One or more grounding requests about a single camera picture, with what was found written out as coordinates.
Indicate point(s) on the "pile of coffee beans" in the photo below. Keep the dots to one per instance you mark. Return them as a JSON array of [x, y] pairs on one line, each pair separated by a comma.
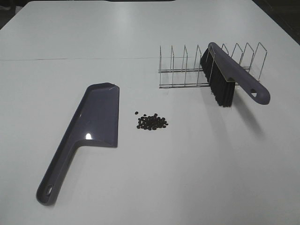
[[151, 122]]

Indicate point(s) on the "purple brush black bristles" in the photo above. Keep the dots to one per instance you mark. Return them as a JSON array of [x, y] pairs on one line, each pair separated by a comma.
[[222, 73]]

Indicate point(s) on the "purple plastic dustpan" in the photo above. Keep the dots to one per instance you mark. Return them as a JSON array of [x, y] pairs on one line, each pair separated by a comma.
[[94, 123]]

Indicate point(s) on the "chrome wire dish rack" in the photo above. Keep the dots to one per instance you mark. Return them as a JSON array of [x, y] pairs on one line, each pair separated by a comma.
[[185, 71]]

